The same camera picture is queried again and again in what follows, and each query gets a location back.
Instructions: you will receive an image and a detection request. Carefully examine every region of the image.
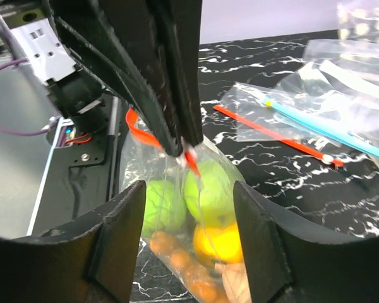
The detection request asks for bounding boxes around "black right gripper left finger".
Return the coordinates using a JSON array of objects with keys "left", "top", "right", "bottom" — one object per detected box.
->
[{"left": 0, "top": 181, "right": 146, "bottom": 302}]

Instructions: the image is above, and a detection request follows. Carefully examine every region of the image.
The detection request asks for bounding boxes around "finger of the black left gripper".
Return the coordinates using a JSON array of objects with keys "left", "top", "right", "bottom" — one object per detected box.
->
[
  {"left": 147, "top": 1, "right": 203, "bottom": 147},
  {"left": 49, "top": 1, "right": 183, "bottom": 157}
]

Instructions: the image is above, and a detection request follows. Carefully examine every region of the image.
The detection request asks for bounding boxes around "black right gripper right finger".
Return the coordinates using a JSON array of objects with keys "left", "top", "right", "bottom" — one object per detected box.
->
[{"left": 233, "top": 182, "right": 379, "bottom": 302}]

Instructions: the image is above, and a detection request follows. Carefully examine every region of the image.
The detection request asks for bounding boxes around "garlic bulb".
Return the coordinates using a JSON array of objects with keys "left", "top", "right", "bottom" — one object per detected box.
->
[{"left": 214, "top": 263, "right": 252, "bottom": 303}]

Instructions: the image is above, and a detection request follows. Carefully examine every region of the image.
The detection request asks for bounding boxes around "yellow bell pepper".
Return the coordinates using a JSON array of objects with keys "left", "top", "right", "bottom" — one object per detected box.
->
[{"left": 193, "top": 222, "right": 244, "bottom": 267}]

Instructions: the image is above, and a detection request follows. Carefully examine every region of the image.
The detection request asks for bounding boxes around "orange ginger piece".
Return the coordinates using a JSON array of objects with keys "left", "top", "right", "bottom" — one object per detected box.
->
[{"left": 150, "top": 231, "right": 229, "bottom": 303}]

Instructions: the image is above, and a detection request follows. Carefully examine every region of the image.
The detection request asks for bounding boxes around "green apple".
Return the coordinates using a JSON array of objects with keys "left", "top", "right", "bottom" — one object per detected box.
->
[{"left": 184, "top": 159, "right": 244, "bottom": 227}]

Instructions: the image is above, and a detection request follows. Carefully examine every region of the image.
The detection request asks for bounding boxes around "orange zipper clear bag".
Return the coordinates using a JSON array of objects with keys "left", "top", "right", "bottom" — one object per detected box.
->
[{"left": 119, "top": 110, "right": 251, "bottom": 302}]

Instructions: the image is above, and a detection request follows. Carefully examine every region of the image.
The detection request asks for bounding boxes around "light green lime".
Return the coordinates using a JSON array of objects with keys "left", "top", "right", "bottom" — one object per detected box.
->
[{"left": 142, "top": 180, "right": 186, "bottom": 238}]

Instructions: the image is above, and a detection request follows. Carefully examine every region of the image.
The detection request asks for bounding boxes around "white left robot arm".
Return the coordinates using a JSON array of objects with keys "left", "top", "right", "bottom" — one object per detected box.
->
[{"left": 0, "top": 1, "right": 203, "bottom": 157}]

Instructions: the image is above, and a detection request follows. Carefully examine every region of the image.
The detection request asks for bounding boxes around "blue zipper clear bag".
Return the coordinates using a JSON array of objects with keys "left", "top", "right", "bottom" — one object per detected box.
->
[{"left": 263, "top": 39, "right": 379, "bottom": 158}]

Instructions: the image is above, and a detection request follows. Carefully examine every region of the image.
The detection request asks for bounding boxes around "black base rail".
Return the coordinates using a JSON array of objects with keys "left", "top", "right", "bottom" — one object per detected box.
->
[{"left": 27, "top": 95, "right": 128, "bottom": 235}]

